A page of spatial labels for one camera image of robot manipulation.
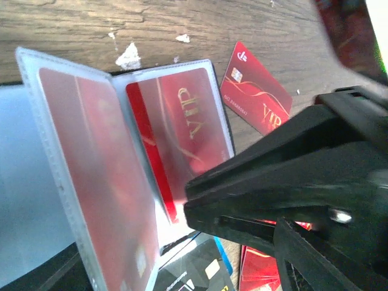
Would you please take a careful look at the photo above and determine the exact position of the black VIP card pile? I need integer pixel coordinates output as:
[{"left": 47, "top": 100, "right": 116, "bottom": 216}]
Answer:
[{"left": 153, "top": 233, "right": 235, "bottom": 290}]

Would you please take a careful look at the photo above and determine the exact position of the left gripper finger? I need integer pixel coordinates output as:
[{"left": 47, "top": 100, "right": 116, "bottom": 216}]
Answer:
[{"left": 273, "top": 219, "right": 363, "bottom": 290}]

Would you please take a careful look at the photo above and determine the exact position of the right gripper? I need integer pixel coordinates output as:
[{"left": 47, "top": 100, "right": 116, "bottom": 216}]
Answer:
[{"left": 186, "top": 86, "right": 387, "bottom": 273}]

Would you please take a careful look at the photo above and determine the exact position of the blue VIP card pile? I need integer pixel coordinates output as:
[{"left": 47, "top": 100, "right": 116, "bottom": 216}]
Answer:
[{"left": 213, "top": 236, "right": 233, "bottom": 276}]

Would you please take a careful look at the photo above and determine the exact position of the lone red VIP card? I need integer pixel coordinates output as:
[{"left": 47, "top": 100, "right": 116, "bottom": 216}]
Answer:
[{"left": 220, "top": 41, "right": 293, "bottom": 135}]

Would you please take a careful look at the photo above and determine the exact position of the black card holder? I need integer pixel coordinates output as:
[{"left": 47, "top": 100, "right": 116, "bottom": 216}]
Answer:
[{"left": 1, "top": 47, "right": 235, "bottom": 290}]

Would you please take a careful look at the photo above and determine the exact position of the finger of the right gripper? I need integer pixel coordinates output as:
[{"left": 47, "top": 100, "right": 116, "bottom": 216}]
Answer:
[{"left": 184, "top": 202, "right": 333, "bottom": 258}]

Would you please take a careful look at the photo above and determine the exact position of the red VIP card pile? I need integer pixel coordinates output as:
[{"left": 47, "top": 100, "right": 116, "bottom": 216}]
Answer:
[{"left": 238, "top": 219, "right": 313, "bottom": 291}]

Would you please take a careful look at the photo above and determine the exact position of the red VIP card front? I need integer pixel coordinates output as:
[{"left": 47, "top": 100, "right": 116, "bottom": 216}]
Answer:
[{"left": 38, "top": 68, "right": 159, "bottom": 290}]

